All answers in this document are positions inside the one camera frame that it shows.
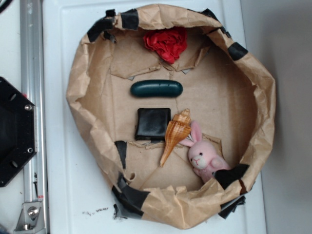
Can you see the red paper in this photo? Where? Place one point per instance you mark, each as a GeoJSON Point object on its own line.
{"type": "Point", "coordinates": [167, 43]}

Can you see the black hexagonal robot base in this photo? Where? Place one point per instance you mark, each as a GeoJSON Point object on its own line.
{"type": "Point", "coordinates": [17, 131]}

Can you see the black square leather pouch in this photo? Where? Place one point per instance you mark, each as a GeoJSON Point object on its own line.
{"type": "Point", "coordinates": [152, 123]}

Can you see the brown paper bag bin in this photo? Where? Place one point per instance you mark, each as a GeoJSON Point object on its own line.
{"type": "Point", "coordinates": [227, 90]}

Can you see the orange spiral seashell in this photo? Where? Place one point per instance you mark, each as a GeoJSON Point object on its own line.
{"type": "Point", "coordinates": [177, 130]}

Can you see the dark green oval case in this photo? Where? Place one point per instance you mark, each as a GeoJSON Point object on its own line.
{"type": "Point", "coordinates": [156, 88]}

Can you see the pink plush bunny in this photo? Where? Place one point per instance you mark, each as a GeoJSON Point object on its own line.
{"type": "Point", "coordinates": [202, 154]}

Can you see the white tray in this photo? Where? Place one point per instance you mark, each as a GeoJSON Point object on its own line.
{"type": "Point", "coordinates": [80, 201]}

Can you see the aluminium extrusion rail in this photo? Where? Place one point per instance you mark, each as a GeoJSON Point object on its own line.
{"type": "Point", "coordinates": [32, 84]}

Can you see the metal corner bracket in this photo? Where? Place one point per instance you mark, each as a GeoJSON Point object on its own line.
{"type": "Point", "coordinates": [31, 220]}

